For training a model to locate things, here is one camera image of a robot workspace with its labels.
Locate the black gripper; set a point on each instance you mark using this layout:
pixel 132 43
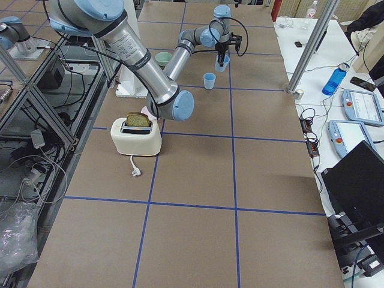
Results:
pixel 221 48

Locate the light blue cup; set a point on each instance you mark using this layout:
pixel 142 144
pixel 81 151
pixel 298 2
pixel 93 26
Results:
pixel 221 68
pixel 209 80

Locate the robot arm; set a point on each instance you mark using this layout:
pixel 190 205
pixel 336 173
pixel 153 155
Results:
pixel 108 21
pixel 13 31

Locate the green bowl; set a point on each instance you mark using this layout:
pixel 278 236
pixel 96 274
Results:
pixel 163 58

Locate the small metal tin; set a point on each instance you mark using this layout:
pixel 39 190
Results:
pixel 298 94

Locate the pink bowl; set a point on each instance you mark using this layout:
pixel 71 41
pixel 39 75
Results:
pixel 145 111

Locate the bread slice in toaster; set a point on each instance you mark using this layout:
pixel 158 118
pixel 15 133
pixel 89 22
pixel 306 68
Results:
pixel 137 119

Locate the blue water bottle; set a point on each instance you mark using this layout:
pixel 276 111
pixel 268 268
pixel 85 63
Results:
pixel 335 79

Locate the cream toaster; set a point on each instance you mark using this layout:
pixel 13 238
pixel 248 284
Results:
pixel 138 141

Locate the black usb hub strip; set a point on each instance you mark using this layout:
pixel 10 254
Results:
pixel 311 140

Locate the black smartphone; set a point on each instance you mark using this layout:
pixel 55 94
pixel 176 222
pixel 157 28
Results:
pixel 364 84

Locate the seated person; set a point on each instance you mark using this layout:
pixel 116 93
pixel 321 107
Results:
pixel 366 37

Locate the near teach pendant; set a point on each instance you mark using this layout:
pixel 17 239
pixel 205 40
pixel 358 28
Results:
pixel 346 135

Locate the teach pendant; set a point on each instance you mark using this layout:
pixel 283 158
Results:
pixel 346 135
pixel 363 107

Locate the far teach pendant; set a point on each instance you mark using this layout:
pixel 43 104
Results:
pixel 363 107

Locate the black laptop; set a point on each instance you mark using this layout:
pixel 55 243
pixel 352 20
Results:
pixel 355 185

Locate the clear plastic bag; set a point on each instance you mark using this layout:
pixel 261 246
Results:
pixel 18 237

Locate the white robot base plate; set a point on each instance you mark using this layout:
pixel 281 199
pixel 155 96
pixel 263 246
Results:
pixel 129 85

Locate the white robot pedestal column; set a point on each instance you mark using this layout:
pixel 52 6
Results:
pixel 132 18

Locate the aluminium frame post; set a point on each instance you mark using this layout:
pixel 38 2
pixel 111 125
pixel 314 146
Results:
pixel 314 39

